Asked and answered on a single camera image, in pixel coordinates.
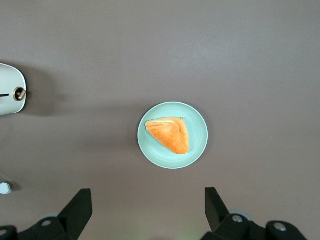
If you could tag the triangular golden pastry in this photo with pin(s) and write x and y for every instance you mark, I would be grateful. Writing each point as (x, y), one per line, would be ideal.
(170, 135)

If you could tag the white two-slot toaster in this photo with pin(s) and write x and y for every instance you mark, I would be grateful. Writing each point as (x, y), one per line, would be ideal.
(10, 77)

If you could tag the light green round plate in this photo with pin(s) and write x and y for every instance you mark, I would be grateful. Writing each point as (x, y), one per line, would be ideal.
(197, 125)

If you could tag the brown table cover mat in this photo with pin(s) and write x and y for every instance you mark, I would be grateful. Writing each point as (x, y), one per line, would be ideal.
(150, 50)

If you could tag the bronze toaster dial knob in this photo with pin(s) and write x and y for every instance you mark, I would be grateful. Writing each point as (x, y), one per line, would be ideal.
(19, 93)

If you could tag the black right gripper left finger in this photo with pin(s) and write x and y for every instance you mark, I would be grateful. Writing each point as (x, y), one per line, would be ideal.
(72, 215)

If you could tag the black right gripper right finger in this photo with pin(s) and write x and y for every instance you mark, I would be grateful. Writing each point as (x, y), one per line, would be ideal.
(220, 220)

